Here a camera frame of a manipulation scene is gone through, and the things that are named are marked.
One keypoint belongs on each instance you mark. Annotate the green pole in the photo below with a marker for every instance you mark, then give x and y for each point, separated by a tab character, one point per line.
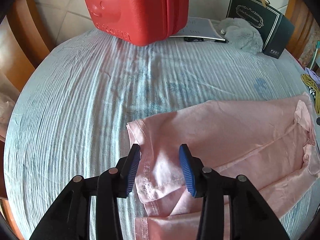
315	55

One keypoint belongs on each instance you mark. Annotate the red small suitcase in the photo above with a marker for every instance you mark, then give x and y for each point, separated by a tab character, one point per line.
135	7

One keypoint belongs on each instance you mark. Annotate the black pen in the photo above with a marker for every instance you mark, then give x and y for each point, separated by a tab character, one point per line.
205	40

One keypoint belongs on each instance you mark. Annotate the pink pants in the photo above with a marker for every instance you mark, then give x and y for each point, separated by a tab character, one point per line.
237	135

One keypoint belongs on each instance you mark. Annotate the dark green gift bag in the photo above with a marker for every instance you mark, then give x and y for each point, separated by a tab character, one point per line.
272	27

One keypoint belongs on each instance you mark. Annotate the grey plush toy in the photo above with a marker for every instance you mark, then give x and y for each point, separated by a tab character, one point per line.
242	36

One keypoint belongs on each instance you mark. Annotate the white notebook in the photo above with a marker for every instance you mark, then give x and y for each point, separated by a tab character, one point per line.
200	27

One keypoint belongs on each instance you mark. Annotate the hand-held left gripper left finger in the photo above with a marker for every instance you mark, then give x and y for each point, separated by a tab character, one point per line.
133	172

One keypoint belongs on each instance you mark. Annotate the light blue bed sheet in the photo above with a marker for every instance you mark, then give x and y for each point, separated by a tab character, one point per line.
75	105

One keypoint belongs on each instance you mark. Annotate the floral cloth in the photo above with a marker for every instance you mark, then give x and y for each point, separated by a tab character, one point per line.
310	52

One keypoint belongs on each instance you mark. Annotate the white padded headboard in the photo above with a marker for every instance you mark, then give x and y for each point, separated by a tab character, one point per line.
57	2

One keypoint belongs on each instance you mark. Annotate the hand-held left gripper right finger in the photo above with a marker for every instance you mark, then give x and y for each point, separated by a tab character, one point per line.
187	172

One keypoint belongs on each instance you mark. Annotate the mustard yellow garment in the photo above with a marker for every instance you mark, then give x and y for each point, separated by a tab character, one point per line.
308	82

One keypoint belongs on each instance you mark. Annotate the black white checkered cloth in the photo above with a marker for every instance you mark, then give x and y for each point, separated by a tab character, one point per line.
315	100

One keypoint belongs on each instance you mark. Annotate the purple printed shirt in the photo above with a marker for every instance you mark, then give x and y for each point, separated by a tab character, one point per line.
313	76

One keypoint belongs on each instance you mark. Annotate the wooden headboard frame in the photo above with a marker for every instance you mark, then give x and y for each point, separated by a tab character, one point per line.
22	35
300	25

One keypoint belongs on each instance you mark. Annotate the pink plastic bag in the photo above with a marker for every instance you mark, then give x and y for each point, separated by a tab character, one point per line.
7	112

